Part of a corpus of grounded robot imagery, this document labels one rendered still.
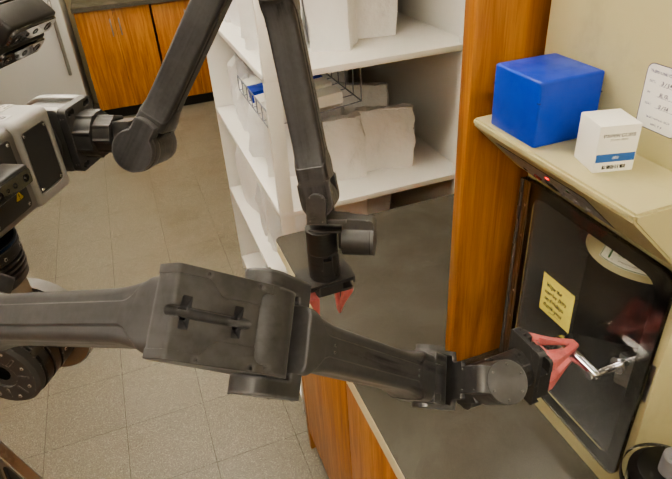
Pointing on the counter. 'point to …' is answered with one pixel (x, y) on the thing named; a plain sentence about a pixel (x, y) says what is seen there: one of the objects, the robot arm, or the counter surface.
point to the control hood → (605, 188)
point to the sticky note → (556, 302)
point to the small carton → (607, 140)
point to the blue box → (544, 97)
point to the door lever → (595, 366)
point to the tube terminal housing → (657, 45)
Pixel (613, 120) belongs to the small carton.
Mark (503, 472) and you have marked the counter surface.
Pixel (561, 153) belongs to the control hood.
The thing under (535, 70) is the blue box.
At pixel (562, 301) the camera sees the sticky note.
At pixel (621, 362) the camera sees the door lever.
